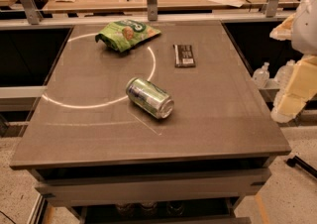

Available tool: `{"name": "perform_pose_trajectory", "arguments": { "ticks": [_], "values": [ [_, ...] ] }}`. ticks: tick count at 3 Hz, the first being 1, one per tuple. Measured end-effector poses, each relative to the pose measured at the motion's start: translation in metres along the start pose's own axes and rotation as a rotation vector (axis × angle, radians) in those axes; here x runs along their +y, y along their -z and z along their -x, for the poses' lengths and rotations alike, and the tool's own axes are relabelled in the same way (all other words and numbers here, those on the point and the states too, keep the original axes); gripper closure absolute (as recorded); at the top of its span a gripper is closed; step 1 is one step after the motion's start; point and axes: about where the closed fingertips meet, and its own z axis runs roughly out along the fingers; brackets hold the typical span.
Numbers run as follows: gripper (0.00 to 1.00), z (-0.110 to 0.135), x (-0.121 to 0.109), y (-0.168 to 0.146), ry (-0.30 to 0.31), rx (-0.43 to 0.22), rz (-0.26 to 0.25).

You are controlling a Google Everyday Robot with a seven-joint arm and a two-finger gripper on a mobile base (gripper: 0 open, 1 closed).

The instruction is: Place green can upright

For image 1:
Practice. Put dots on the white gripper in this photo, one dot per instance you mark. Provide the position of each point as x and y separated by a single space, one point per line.
306 28

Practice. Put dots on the green soda can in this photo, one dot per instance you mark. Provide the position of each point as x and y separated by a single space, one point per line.
150 98

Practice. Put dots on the clear sanitizer bottle right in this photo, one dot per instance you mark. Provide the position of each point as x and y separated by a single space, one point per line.
283 74

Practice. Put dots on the clear sanitizer bottle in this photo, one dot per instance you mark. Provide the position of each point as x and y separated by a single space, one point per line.
261 76
283 74

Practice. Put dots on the clear sanitizer bottle left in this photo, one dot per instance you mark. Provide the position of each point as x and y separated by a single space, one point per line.
261 76

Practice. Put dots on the white paper sheet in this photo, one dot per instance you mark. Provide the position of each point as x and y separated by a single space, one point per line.
234 3

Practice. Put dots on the black stand leg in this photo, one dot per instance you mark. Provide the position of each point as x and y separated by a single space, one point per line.
297 161

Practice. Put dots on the dark chocolate bar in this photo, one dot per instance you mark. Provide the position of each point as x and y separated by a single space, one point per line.
184 56

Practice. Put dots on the grey table drawer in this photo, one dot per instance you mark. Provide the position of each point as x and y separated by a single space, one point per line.
153 187

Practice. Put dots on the green chip bag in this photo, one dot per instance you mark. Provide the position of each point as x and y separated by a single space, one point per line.
121 36

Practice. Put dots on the metal bracket left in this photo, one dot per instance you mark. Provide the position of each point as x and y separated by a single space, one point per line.
32 13

